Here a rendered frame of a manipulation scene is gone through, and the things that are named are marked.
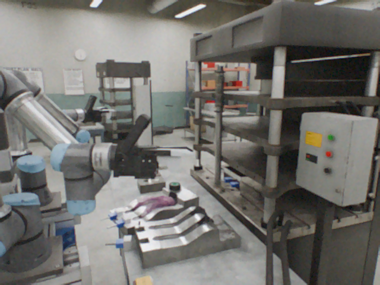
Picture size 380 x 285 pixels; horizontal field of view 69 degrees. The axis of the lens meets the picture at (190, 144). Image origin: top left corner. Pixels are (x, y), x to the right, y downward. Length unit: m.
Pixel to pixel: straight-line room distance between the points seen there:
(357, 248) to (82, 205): 1.89
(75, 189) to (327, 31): 1.40
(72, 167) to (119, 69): 5.24
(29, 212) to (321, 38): 1.50
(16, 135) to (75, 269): 0.77
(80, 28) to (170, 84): 3.08
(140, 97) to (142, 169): 5.06
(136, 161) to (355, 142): 1.00
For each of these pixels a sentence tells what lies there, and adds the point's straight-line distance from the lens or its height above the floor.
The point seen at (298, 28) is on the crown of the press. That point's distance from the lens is 1.55.
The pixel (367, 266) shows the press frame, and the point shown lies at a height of 0.36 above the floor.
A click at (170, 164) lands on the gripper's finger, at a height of 1.43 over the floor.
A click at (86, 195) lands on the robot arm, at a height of 1.34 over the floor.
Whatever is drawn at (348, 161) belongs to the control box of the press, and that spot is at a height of 1.29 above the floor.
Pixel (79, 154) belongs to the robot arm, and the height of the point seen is 1.45.
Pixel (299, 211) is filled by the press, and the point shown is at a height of 0.79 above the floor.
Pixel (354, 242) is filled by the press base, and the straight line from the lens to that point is 2.22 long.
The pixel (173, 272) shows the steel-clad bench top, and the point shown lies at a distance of 1.36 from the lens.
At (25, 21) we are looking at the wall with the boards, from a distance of 8.60.
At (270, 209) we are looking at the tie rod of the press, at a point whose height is 0.91.
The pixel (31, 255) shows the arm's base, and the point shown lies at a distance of 1.09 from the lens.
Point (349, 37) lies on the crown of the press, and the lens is 1.77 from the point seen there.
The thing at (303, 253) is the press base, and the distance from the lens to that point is 1.94.
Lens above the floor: 1.63
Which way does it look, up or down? 13 degrees down
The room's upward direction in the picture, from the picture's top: straight up
